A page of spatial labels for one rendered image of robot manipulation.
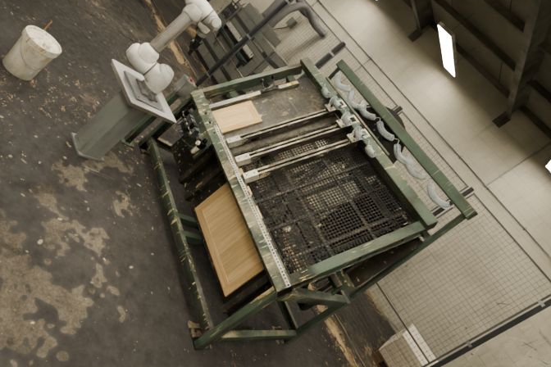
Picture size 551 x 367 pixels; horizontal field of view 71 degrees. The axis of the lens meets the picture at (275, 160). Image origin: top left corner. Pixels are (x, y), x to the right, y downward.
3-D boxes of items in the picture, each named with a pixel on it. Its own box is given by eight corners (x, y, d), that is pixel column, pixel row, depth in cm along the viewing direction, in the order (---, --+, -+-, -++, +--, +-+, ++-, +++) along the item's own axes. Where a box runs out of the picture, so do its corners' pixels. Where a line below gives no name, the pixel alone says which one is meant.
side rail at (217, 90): (202, 97, 396) (201, 88, 388) (298, 70, 424) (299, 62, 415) (204, 100, 393) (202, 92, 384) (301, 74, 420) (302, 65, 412)
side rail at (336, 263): (287, 280, 274) (288, 274, 266) (415, 227, 302) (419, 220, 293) (292, 291, 270) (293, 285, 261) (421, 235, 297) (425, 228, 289)
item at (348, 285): (306, 223, 362) (380, 169, 342) (312, 226, 374) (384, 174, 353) (343, 290, 322) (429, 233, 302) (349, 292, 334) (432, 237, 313)
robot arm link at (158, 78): (157, 97, 308) (176, 79, 303) (139, 79, 300) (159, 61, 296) (160, 91, 322) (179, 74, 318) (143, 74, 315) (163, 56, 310)
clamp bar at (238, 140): (225, 142, 348) (223, 124, 330) (340, 107, 378) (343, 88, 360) (229, 150, 343) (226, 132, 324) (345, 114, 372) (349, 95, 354)
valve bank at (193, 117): (169, 117, 366) (187, 101, 360) (179, 123, 377) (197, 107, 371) (182, 154, 337) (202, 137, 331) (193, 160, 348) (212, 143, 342)
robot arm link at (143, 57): (141, 77, 299) (119, 55, 290) (143, 74, 314) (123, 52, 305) (215, 11, 291) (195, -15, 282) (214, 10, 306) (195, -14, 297)
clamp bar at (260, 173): (241, 176, 324) (239, 159, 306) (362, 136, 354) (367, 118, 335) (246, 185, 319) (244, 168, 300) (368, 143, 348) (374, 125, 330)
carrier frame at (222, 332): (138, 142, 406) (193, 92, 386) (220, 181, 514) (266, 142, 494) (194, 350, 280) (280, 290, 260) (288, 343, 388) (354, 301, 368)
